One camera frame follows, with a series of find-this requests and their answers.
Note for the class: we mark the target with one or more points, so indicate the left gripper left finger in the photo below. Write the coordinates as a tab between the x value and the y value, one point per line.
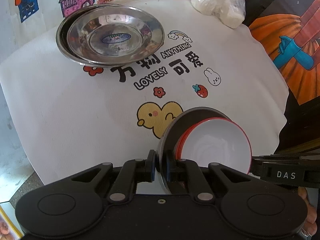
131	173

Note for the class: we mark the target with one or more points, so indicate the orange dress woman painting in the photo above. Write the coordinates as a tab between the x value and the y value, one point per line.
292	43

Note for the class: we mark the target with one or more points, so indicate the white printed tablecloth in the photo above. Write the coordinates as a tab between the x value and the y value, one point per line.
69	120

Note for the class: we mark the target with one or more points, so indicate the steel plate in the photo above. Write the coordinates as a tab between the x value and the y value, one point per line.
114	35
61	36

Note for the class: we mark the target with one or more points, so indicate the white ceramic bowl back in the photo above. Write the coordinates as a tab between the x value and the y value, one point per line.
219	141

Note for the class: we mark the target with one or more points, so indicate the person's right hand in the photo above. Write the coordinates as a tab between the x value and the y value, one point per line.
310	227

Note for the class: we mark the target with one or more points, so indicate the white ceramic bowl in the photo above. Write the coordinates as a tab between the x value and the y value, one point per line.
219	141
179	144

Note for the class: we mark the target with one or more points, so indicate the white ceramic bowl front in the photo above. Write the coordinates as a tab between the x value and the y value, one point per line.
179	144

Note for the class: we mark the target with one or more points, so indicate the plastic bag of buns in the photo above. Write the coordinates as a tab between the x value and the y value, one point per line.
230	12

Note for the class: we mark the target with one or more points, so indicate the deep steel bowl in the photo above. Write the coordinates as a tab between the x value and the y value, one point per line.
171	135

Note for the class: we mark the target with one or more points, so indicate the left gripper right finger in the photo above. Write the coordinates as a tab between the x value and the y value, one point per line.
184	177

